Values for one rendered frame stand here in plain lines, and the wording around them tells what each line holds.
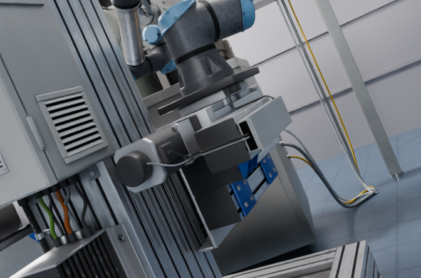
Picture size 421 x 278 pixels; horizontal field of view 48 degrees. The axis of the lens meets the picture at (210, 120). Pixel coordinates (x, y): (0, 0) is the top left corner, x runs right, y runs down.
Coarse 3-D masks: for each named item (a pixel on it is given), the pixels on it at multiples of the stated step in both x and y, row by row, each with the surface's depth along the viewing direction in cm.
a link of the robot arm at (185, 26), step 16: (192, 0) 122; (160, 16) 122; (176, 16) 119; (192, 16) 120; (208, 16) 122; (176, 32) 120; (192, 32) 120; (208, 32) 122; (176, 48) 121; (192, 48) 120
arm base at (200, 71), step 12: (204, 48) 120; (216, 48) 125; (180, 60) 121; (192, 60) 120; (204, 60) 120; (216, 60) 121; (180, 72) 123; (192, 72) 120; (204, 72) 119; (216, 72) 119; (228, 72) 121; (180, 84) 125; (192, 84) 119; (204, 84) 118
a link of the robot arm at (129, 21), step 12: (120, 0) 155; (132, 0) 156; (120, 12) 160; (132, 12) 160; (120, 24) 165; (132, 24) 164; (132, 36) 168; (132, 48) 172; (132, 60) 176; (144, 60) 180; (132, 72) 180; (144, 72) 183
